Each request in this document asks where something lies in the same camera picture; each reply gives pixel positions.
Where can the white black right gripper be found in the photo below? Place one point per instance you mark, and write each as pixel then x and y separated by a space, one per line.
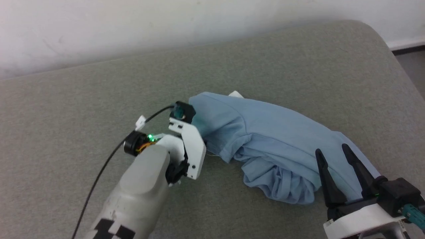
pixel 358 217

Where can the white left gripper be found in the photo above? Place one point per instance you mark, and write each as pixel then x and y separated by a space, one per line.
pixel 194 149

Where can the light blue white garment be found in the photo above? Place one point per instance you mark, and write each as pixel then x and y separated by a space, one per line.
pixel 275 132

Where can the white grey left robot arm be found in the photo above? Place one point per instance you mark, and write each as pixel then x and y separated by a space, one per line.
pixel 142 186

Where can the grey fabric sofa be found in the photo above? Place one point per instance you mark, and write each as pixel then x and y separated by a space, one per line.
pixel 272 59

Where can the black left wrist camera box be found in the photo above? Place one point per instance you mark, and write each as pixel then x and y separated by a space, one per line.
pixel 184 111

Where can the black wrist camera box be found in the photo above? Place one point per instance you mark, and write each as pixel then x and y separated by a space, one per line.
pixel 184 111
pixel 398 194

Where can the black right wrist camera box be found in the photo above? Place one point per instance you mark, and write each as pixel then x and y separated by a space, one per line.
pixel 398 194

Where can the dark wall baseboard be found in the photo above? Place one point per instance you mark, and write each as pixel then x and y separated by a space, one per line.
pixel 410 49

